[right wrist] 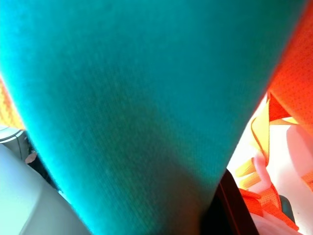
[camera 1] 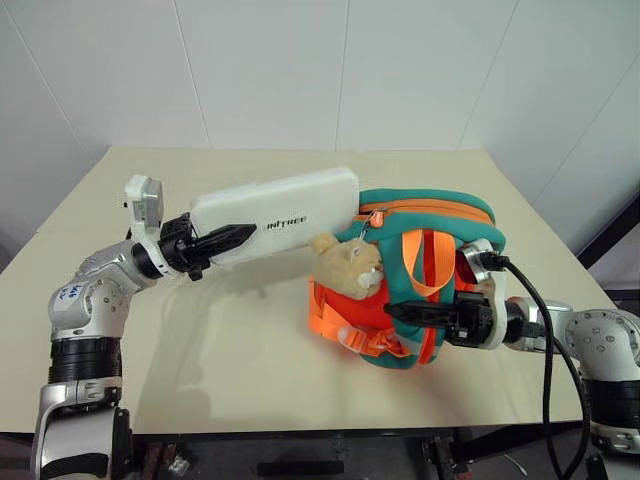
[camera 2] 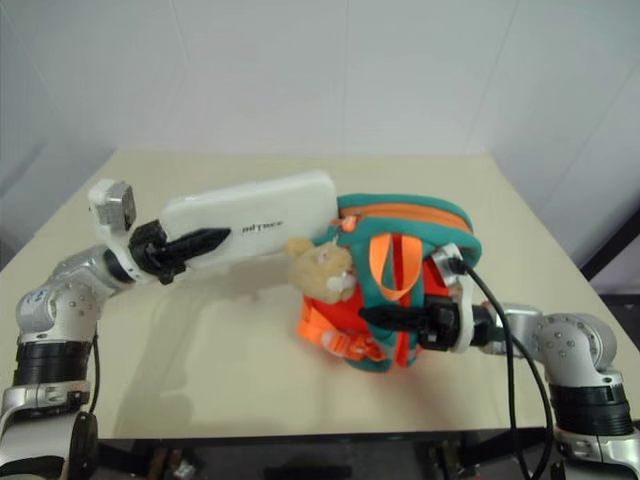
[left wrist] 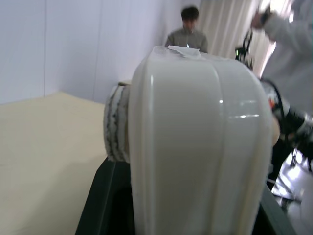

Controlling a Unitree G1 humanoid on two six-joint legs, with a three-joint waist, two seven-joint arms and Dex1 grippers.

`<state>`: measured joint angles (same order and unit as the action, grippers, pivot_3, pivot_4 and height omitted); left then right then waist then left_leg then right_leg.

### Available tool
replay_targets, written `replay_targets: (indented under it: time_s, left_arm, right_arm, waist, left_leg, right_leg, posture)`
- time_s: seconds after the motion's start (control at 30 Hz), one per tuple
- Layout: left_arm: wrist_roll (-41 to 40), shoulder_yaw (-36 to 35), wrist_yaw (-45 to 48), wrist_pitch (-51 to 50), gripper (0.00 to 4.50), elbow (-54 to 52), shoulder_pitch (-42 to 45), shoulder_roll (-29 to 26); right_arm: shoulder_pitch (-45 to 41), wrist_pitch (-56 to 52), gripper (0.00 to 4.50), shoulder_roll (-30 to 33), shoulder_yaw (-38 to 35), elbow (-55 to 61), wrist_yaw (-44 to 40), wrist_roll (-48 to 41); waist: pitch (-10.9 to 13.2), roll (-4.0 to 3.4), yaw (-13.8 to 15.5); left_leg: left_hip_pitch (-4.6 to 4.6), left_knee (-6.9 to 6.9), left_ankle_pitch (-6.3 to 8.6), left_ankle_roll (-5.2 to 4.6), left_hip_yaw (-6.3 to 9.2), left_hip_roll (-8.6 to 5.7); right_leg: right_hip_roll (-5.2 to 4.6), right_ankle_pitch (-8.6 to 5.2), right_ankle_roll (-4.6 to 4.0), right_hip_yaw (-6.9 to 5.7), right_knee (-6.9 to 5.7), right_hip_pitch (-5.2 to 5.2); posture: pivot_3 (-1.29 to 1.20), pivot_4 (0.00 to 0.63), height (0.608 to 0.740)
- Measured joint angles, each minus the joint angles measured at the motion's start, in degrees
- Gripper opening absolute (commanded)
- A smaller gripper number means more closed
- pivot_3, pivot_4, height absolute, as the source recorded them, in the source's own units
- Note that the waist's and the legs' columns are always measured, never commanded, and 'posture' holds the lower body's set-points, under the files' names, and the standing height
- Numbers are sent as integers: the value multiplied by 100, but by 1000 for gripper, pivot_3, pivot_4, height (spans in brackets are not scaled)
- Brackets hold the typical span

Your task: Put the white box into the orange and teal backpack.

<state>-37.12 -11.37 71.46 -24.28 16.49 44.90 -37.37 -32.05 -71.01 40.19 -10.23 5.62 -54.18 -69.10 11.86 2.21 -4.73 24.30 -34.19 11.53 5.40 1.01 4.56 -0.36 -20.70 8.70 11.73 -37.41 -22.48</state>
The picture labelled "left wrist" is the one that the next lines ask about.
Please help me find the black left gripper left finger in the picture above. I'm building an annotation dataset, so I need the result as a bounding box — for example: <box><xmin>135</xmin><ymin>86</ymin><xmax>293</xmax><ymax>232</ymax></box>
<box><xmin>78</xmin><ymin>84</ymin><xmax>135</xmax><ymax>235</ymax></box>

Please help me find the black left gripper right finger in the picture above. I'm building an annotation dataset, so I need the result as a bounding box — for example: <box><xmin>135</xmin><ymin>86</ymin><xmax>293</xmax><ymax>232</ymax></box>
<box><xmin>256</xmin><ymin>188</ymin><xmax>291</xmax><ymax>235</ymax></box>

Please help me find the person in white coat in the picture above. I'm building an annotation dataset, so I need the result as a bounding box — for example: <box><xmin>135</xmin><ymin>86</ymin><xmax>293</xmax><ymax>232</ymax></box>
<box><xmin>251</xmin><ymin>0</ymin><xmax>313</xmax><ymax>111</ymax></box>

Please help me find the person in grey jacket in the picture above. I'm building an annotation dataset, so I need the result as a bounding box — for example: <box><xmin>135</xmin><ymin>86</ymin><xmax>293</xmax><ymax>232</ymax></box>
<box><xmin>165</xmin><ymin>6</ymin><xmax>209</xmax><ymax>53</ymax></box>

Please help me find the white curtain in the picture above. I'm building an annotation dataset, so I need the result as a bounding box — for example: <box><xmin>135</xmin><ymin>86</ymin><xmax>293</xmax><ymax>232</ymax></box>
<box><xmin>197</xmin><ymin>0</ymin><xmax>277</xmax><ymax>81</ymax></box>

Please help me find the black machine with cable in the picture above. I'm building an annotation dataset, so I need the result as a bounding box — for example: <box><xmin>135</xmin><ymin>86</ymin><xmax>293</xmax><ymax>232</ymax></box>
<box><xmin>261</xmin><ymin>78</ymin><xmax>313</xmax><ymax>173</ymax></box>

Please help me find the black camera rig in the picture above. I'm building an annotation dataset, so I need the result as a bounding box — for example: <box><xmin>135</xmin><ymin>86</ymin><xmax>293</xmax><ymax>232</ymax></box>
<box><xmin>234</xmin><ymin>31</ymin><xmax>255</xmax><ymax>72</ymax></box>

